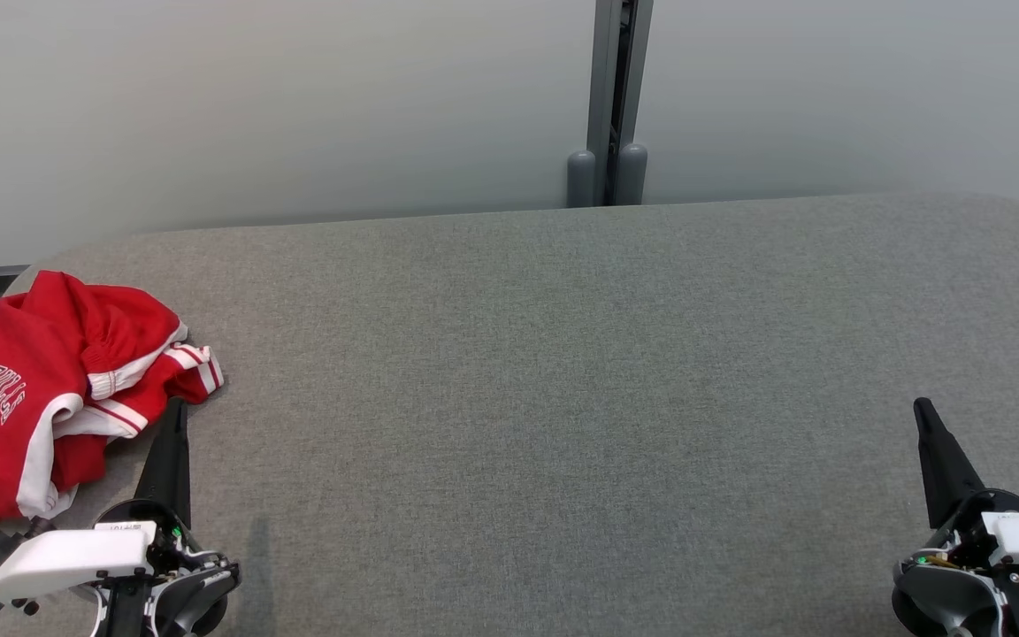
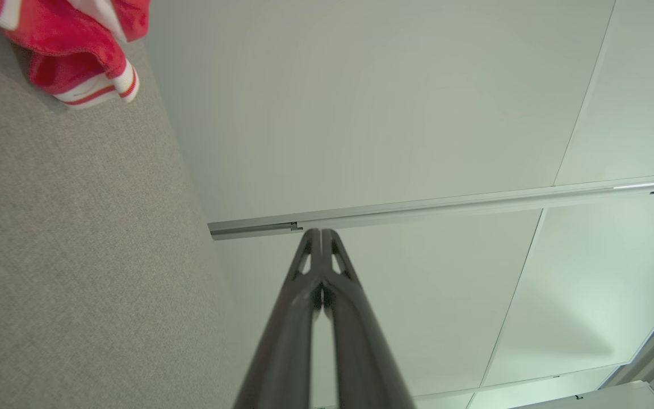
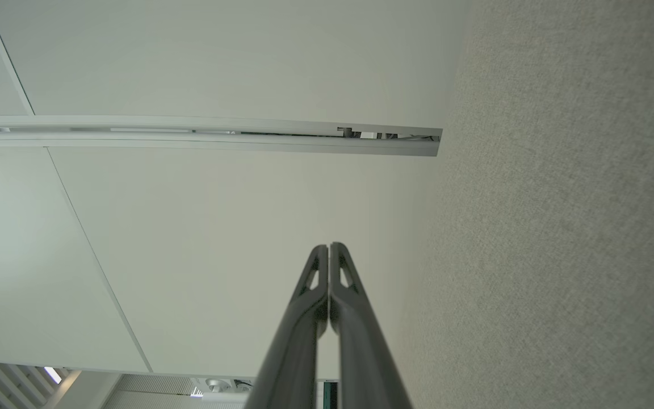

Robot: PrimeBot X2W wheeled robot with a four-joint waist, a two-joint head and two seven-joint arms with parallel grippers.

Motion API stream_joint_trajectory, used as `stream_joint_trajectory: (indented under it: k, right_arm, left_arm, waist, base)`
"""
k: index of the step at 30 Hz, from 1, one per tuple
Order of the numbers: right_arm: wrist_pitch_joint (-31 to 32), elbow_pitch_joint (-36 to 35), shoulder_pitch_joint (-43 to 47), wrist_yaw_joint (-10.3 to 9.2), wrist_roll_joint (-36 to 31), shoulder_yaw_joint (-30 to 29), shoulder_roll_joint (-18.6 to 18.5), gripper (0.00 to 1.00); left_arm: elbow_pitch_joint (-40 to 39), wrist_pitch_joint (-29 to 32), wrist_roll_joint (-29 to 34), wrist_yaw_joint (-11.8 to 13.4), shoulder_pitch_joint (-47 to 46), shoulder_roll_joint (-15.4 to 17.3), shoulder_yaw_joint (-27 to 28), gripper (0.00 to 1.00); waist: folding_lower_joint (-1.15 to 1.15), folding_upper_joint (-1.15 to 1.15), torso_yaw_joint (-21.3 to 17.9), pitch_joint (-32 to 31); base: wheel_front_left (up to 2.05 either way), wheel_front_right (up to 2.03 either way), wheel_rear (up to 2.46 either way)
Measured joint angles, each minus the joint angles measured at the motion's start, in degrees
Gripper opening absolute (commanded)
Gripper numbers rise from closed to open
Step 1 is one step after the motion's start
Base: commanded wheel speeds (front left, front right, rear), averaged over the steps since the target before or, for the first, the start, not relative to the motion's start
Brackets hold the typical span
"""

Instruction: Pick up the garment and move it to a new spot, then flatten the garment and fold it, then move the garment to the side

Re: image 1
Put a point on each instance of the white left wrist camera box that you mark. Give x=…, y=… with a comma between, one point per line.
x=67, y=557

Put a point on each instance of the grey cylindrical post foot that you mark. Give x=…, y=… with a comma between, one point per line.
x=580, y=181
x=632, y=175

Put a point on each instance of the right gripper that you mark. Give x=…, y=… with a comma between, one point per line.
x=943, y=593

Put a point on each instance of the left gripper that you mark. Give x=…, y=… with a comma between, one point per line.
x=191, y=584

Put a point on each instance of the grey partition post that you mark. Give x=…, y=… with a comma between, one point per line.
x=605, y=80

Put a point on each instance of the red shorts with white stripe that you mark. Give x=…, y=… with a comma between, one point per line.
x=120, y=318

